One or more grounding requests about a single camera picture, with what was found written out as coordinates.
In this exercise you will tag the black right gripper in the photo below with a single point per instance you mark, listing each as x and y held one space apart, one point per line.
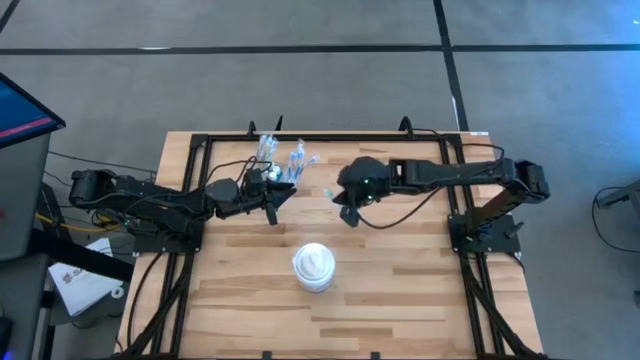
362 180

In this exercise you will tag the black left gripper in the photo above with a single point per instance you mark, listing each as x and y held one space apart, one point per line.
235 200

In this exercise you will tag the teal mouthwash bottle white cap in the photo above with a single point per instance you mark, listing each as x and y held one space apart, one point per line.
274 175

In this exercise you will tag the clear plastic bag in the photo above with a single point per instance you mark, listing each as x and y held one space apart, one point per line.
265 167

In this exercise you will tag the white disinfecting wipes canister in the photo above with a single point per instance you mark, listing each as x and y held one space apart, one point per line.
314 265

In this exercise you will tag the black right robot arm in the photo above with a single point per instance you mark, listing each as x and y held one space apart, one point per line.
450 172

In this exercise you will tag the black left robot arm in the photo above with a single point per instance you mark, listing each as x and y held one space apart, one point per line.
150 192

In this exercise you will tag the black arched table clamp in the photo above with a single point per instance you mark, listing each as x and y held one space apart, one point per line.
406 122

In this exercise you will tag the white tape roll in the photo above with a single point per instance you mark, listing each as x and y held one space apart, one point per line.
112 292

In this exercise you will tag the black stand bar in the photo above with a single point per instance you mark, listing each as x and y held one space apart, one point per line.
85 257

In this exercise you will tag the white paper booklet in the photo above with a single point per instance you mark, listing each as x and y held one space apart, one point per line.
80 290

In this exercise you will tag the grey cabinet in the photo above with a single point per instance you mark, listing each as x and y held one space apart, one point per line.
20 200

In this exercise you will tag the blue screen monitor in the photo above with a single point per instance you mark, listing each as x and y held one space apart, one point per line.
20 115

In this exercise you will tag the grey stand foot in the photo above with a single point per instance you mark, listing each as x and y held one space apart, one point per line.
625 192

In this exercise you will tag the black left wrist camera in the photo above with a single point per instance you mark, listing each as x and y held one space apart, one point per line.
253 182

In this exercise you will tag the black aluminium table frame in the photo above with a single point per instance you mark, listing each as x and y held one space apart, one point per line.
325 137

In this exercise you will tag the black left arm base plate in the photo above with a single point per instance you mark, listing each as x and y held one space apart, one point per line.
150 245

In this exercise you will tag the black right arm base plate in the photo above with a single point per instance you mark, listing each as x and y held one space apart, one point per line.
505 245

